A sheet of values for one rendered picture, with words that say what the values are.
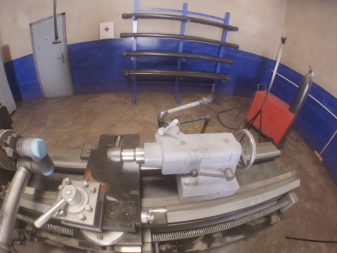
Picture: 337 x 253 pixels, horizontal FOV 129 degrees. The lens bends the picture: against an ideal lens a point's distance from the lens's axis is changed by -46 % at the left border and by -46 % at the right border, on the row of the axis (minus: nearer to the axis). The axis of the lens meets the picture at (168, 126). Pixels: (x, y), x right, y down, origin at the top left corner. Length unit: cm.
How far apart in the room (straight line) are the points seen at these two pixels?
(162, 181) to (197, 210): 34
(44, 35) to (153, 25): 263
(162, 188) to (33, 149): 79
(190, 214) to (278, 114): 237
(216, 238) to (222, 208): 47
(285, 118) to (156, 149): 244
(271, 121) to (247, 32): 236
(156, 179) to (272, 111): 236
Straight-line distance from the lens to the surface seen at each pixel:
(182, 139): 68
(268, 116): 293
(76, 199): 53
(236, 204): 95
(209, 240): 129
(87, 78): 394
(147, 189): 101
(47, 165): 86
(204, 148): 66
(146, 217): 61
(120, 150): 67
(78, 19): 381
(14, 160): 110
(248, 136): 79
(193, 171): 61
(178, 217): 82
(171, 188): 102
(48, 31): 418
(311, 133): 413
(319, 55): 420
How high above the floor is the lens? 161
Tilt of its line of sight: 38 degrees down
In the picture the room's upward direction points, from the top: 6 degrees clockwise
